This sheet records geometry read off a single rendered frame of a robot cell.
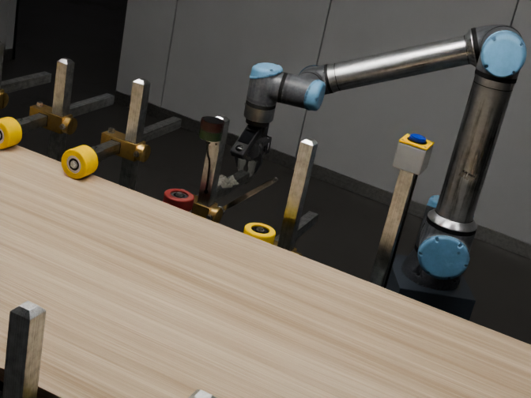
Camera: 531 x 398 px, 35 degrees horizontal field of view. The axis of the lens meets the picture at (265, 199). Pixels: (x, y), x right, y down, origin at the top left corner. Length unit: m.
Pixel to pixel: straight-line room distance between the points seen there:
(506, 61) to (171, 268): 1.07
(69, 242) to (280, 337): 0.53
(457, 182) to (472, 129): 0.16
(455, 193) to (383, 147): 2.44
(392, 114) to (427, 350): 3.14
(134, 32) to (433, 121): 2.03
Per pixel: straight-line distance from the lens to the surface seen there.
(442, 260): 2.54
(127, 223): 2.06
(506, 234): 4.84
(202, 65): 5.36
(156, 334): 1.66
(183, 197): 2.24
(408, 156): 2.02
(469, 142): 2.46
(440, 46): 2.56
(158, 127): 2.54
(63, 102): 2.47
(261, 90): 2.49
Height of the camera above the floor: 1.80
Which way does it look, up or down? 23 degrees down
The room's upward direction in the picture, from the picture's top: 12 degrees clockwise
